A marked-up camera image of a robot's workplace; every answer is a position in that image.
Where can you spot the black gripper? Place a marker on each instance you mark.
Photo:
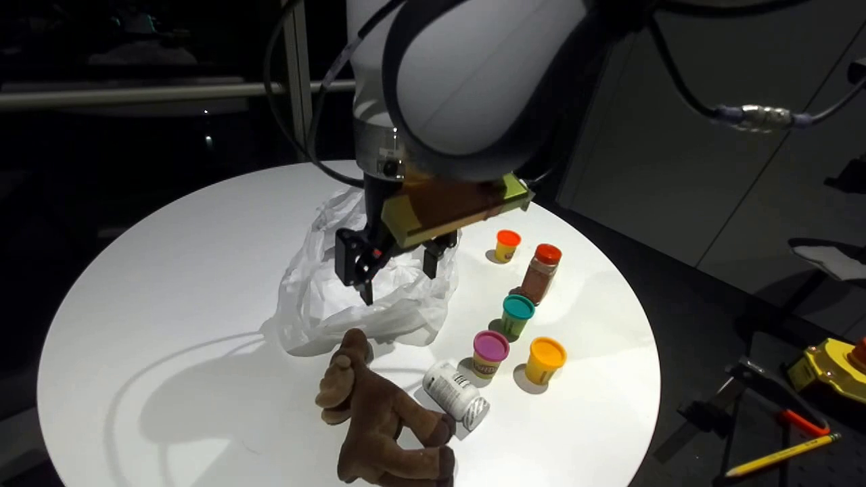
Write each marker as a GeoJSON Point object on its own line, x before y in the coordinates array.
{"type": "Point", "coordinates": [378, 211]}

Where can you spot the pink lid dough container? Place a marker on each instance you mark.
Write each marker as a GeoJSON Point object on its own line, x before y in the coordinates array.
{"type": "Point", "coordinates": [490, 347]}

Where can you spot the teal lid dough container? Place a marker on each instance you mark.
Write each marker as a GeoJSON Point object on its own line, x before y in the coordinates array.
{"type": "Point", "coordinates": [518, 313]}

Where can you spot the spice jar with red lid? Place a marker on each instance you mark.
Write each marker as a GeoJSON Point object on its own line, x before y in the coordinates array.
{"type": "Point", "coordinates": [541, 272]}

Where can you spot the clear labelled plastic bottle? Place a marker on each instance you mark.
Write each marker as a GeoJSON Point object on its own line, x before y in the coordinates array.
{"type": "Point", "coordinates": [455, 395]}

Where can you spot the brown deer plush toy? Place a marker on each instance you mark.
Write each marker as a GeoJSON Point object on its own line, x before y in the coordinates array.
{"type": "Point", "coordinates": [380, 424]}

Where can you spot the yellow lid dough container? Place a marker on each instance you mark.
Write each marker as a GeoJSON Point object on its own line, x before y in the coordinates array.
{"type": "Point", "coordinates": [545, 358]}

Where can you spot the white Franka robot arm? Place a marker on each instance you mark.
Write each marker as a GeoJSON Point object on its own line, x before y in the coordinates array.
{"type": "Point", "coordinates": [468, 82]}

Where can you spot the white plastic bag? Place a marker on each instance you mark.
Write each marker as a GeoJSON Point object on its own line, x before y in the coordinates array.
{"type": "Point", "coordinates": [314, 298]}

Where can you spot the horizontal metal railing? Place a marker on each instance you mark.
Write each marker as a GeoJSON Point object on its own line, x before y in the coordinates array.
{"type": "Point", "coordinates": [137, 95]}

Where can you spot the grey cabinet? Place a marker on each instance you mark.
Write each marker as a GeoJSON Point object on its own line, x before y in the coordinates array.
{"type": "Point", "coordinates": [766, 179]}

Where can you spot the yellow pencil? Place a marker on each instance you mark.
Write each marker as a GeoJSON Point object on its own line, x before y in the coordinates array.
{"type": "Point", "coordinates": [781, 456]}

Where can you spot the taped wrist camera box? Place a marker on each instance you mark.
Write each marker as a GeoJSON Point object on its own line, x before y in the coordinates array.
{"type": "Point", "coordinates": [451, 206]}

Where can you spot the vertical metal post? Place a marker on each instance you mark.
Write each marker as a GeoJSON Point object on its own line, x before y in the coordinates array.
{"type": "Point", "coordinates": [298, 82]}

